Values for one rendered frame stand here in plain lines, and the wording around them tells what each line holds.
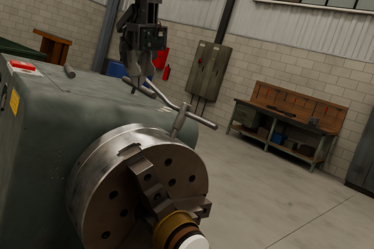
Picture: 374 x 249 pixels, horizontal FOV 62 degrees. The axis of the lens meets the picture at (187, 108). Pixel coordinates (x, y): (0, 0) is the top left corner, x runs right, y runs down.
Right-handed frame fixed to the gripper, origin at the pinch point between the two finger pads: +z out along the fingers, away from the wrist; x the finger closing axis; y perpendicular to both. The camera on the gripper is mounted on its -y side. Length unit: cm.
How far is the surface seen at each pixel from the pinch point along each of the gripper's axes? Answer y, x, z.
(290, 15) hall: -437, 612, -23
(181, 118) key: 12.7, 5.1, 5.9
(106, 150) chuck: 10.5, -11.5, 11.7
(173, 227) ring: 27.5, -5.0, 21.3
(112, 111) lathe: -1.2, -5.7, 7.6
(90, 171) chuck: 11.7, -15.2, 15.0
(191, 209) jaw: 21.6, 3.6, 24.2
